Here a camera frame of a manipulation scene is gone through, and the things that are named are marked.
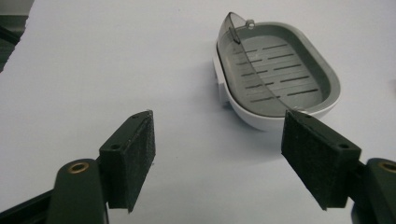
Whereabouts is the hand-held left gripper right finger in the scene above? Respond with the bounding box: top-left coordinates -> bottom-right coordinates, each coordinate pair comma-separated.
280,109 -> 362,211

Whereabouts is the white soap box with grey tray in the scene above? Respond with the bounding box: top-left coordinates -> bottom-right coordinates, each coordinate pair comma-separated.
212,11 -> 342,133

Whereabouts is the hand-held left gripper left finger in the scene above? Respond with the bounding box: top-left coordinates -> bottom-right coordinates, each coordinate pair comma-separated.
98,109 -> 157,214

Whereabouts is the dark furniture beside table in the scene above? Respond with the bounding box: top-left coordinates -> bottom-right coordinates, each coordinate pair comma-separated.
0,13 -> 30,74

